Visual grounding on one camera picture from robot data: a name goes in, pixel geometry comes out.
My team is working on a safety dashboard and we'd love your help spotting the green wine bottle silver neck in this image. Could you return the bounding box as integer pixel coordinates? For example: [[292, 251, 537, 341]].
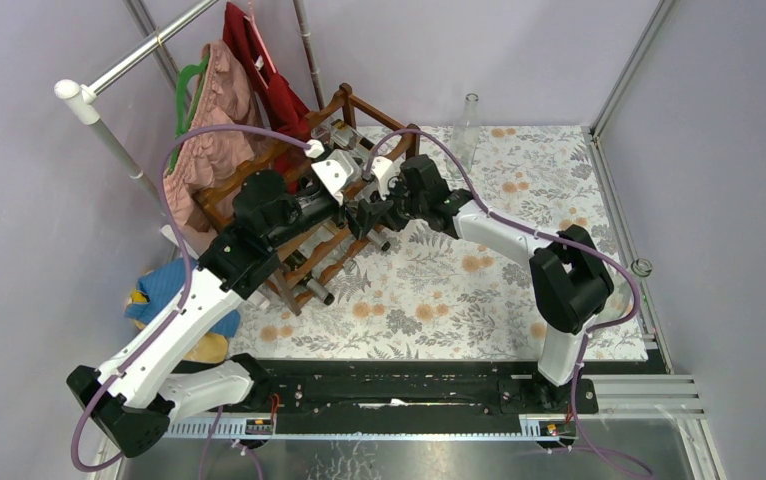
[[352, 227, 391, 252]]

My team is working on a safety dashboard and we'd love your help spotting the clear bottle black cap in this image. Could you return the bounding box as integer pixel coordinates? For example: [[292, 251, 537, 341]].
[[312, 119, 374, 166]]

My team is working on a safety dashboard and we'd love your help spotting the green wine bottle brown label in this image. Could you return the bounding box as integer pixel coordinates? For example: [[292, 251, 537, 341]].
[[296, 271, 335, 305]]

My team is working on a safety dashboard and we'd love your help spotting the clear tall bottle back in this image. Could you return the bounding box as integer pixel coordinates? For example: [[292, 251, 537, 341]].
[[449, 93, 481, 173]]

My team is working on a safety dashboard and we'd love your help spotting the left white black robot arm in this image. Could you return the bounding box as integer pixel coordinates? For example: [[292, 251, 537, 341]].
[[66, 162, 403, 472]]

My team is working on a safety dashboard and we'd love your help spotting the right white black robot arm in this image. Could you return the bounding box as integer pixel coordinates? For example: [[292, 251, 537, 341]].
[[370, 155, 614, 412]]

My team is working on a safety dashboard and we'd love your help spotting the brown wooden wine rack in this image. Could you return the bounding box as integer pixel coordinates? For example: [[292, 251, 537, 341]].
[[194, 82, 422, 316]]

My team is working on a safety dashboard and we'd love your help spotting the clear bottle dark label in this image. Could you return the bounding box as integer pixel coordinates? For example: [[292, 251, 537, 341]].
[[630, 258, 653, 279]]

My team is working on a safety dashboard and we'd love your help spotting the red hanging garment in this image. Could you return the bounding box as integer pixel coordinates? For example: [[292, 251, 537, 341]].
[[222, 3, 331, 193]]

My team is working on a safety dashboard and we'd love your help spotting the floral tablecloth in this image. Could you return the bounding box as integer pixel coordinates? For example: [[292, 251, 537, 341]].
[[229, 126, 619, 361]]

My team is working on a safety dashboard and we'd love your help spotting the pink hanging garment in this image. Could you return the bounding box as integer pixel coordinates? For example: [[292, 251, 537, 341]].
[[157, 39, 277, 250]]

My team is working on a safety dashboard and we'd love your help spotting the green clothes hanger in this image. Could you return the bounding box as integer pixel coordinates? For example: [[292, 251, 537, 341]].
[[175, 53, 210, 138]]

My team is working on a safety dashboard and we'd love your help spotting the blue cloth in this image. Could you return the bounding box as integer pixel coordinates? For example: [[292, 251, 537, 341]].
[[124, 256, 242, 338]]

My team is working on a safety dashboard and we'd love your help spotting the yellow cloth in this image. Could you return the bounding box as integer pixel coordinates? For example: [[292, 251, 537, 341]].
[[125, 289, 229, 364]]

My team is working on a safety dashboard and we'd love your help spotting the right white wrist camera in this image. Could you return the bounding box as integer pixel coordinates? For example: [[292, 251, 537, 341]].
[[371, 156, 396, 200]]

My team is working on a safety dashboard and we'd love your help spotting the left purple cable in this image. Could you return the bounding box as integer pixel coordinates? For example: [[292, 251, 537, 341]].
[[70, 123, 321, 473]]

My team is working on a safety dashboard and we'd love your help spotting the purple cable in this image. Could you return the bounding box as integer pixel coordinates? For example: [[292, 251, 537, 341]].
[[363, 128, 653, 480], [70, 123, 321, 473]]

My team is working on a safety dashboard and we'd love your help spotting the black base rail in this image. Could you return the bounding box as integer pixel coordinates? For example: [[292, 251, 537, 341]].
[[177, 349, 666, 436]]

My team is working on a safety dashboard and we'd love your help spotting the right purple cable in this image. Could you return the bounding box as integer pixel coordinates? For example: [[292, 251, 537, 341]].
[[363, 128, 653, 480]]

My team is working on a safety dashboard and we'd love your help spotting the silver clothes rail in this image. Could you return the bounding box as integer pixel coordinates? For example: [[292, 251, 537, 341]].
[[53, 1, 217, 216]]

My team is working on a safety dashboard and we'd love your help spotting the white slotted cable duct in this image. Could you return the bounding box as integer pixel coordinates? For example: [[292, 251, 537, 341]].
[[164, 413, 580, 443]]

